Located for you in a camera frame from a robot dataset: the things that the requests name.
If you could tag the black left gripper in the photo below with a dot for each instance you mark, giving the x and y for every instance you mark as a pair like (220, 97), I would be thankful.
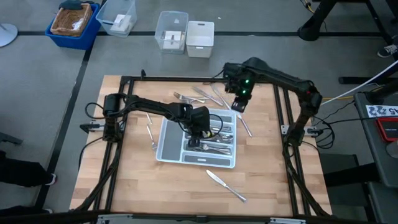
(200, 121)

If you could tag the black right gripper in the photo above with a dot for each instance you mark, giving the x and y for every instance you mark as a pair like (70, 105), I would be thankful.
(241, 81)

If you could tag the silver table knife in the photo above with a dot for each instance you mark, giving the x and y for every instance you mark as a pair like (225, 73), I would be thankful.
(225, 186)
(219, 129)
(206, 96)
(245, 126)
(226, 126)
(219, 94)

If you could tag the silver spoon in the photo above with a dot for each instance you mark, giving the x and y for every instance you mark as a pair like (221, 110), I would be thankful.
(229, 139)
(221, 137)
(150, 119)
(225, 142)
(230, 136)
(215, 140)
(218, 135)

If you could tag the white cutlery organizer tray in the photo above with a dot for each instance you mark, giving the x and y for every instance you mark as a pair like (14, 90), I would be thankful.
(172, 143)

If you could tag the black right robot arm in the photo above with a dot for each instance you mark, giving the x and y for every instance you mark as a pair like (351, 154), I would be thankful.
(280, 77)

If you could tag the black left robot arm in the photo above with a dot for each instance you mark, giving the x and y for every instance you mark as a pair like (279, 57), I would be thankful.
(149, 105)

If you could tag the white plastic bin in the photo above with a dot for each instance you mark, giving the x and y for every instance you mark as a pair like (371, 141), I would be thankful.
(200, 46)

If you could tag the white cardboard box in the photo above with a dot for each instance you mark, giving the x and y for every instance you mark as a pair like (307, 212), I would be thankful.
(121, 24)
(172, 40)

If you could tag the black floor stand leg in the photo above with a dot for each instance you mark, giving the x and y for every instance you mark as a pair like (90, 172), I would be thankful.
(309, 32)

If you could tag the clear plastic bin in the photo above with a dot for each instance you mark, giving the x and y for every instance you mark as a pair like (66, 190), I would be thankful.
(171, 21)
(104, 15)

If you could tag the black crossbeam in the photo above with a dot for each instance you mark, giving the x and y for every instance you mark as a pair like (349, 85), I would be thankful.
(168, 218)

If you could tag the white printed label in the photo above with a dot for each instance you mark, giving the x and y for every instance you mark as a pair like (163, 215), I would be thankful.
(382, 111)

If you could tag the black equipment stand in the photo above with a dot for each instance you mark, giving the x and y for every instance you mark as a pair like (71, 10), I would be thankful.
(351, 179)

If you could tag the blue plastic bin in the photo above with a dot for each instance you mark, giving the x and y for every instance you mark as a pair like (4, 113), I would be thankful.
(74, 43)

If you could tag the person's shoe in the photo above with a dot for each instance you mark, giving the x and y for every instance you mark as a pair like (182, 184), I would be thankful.
(52, 179)
(388, 50)
(46, 211)

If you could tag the black side table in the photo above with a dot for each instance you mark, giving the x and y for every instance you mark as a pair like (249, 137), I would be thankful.
(373, 161)

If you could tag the red-framed tablet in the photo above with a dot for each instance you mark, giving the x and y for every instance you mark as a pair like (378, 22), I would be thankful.
(388, 129)

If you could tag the grey round plate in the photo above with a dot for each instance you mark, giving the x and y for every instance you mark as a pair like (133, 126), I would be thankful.
(394, 150)

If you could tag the wicker basket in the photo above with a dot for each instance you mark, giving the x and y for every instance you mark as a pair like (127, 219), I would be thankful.
(63, 21)

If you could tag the black pouch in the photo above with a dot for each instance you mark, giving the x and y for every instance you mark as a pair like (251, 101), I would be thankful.
(71, 4)

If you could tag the person's leg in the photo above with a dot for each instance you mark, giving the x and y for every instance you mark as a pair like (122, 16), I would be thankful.
(21, 172)

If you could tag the grey furniture foot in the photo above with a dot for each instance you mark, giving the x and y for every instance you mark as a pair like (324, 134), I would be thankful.
(9, 138)

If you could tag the grey round floor base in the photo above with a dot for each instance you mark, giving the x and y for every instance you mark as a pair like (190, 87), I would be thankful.
(6, 34)

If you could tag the black stand frame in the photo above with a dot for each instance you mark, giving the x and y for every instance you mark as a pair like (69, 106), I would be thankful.
(351, 80)

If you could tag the grey metal bracket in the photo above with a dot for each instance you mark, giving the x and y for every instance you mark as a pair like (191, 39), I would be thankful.
(287, 221)
(115, 219)

